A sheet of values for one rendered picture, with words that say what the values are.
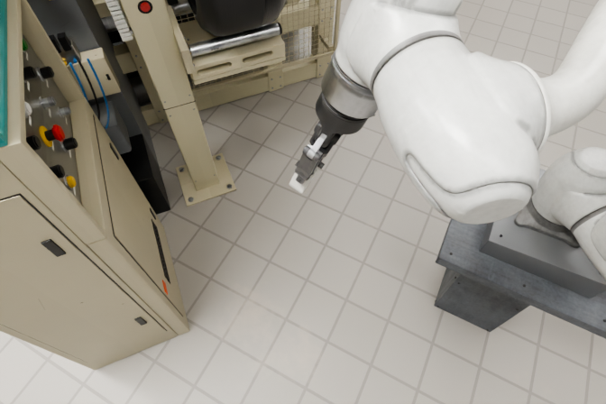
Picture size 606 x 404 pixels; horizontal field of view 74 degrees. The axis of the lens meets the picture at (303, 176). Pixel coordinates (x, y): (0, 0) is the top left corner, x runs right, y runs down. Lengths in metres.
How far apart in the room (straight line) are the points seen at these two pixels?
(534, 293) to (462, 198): 1.05
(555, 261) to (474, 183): 1.02
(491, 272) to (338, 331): 0.77
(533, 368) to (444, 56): 1.77
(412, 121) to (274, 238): 1.69
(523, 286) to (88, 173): 1.28
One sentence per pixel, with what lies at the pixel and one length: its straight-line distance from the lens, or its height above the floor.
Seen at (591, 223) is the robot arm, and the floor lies 0.93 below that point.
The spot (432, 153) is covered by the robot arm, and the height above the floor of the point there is 1.54.
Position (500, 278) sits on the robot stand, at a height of 0.65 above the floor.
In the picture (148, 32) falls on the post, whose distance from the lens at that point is 1.53.
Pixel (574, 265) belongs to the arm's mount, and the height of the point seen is 0.74.
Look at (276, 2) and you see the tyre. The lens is 1.37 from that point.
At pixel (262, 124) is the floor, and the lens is 2.45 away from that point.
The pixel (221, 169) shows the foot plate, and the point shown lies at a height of 0.01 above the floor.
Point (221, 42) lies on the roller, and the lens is 1.52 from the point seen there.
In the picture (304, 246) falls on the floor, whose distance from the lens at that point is 1.99.
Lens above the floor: 1.80
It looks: 55 degrees down
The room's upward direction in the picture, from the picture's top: straight up
